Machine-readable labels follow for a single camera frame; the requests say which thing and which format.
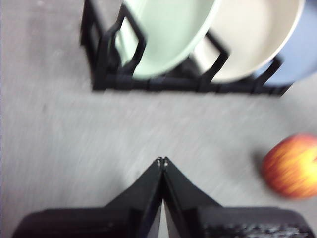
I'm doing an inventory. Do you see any red yellow apple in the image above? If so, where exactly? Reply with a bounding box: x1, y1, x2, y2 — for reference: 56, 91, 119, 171
261, 133, 317, 199

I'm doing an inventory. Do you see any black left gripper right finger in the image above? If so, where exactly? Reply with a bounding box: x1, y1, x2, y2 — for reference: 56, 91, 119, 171
162, 156, 316, 238

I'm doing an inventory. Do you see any pale green plate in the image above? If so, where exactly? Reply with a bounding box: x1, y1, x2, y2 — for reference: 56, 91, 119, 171
115, 0, 221, 79

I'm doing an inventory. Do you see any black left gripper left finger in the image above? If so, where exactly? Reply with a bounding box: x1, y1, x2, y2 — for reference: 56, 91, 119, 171
12, 156, 164, 238

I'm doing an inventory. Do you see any blue plate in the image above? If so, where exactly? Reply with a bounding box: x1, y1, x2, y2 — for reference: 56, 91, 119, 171
252, 7, 317, 86

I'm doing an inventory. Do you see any black plate rack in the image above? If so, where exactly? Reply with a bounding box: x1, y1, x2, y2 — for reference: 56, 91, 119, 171
80, 0, 294, 99

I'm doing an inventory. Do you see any off-white plate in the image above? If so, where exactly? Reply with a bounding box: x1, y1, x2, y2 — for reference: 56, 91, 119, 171
193, 0, 307, 82

